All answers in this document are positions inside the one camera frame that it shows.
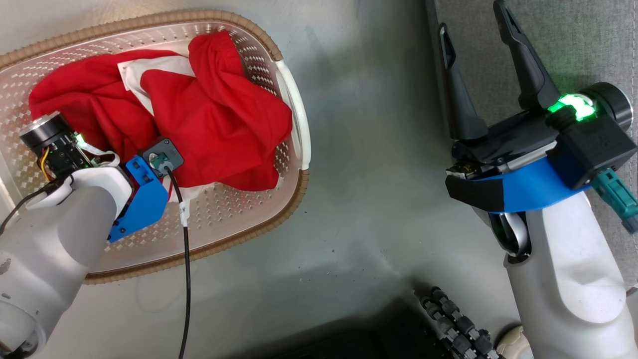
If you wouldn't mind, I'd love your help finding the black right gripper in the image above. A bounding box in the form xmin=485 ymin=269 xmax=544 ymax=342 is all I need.
xmin=438 ymin=0 xmax=634 ymax=176

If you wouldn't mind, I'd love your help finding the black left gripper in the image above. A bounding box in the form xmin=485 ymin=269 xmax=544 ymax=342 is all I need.
xmin=20 ymin=112 xmax=120 ymax=182

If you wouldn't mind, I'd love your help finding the red garment with white trim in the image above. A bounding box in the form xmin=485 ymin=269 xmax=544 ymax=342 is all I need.
xmin=28 ymin=31 xmax=293 ymax=202

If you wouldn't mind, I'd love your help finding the grey fabric sofa seat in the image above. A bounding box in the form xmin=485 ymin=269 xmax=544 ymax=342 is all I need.
xmin=426 ymin=0 xmax=638 ymax=295

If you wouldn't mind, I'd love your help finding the white perforated laundry basket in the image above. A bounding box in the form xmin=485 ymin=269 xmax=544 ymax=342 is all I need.
xmin=0 ymin=9 xmax=312 ymax=286

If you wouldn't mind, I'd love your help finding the white rounded object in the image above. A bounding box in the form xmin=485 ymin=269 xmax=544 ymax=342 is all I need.
xmin=496 ymin=325 xmax=534 ymax=359

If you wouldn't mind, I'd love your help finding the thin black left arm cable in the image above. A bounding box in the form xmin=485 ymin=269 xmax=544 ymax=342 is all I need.
xmin=0 ymin=179 xmax=74 ymax=235

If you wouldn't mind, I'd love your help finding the teal camera cable plug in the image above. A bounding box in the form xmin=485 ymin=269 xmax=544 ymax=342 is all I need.
xmin=150 ymin=154 xmax=172 ymax=175
xmin=591 ymin=169 xmax=638 ymax=235

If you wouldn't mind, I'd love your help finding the black left camera cable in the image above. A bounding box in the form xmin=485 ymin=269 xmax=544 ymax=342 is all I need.
xmin=164 ymin=167 xmax=192 ymax=359

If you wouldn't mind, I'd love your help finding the black cable drag chain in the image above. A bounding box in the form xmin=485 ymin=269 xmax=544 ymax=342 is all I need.
xmin=414 ymin=286 xmax=501 ymax=359

